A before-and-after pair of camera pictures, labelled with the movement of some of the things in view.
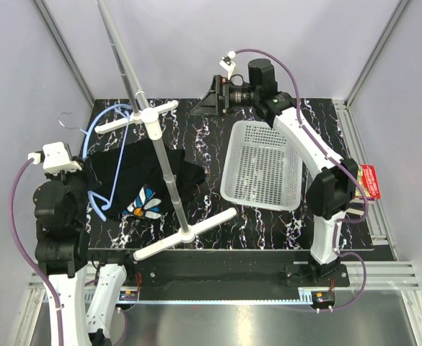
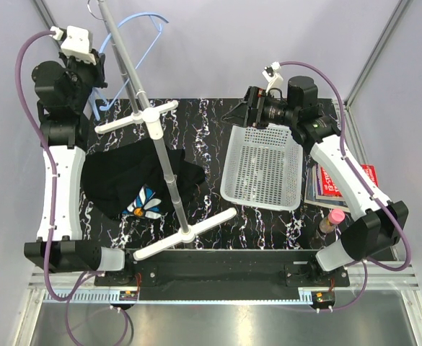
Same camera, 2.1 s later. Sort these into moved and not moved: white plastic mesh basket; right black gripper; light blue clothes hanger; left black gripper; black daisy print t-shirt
Moved: light blue clothes hanger; right black gripper; left black gripper
Not moved: white plastic mesh basket; black daisy print t-shirt
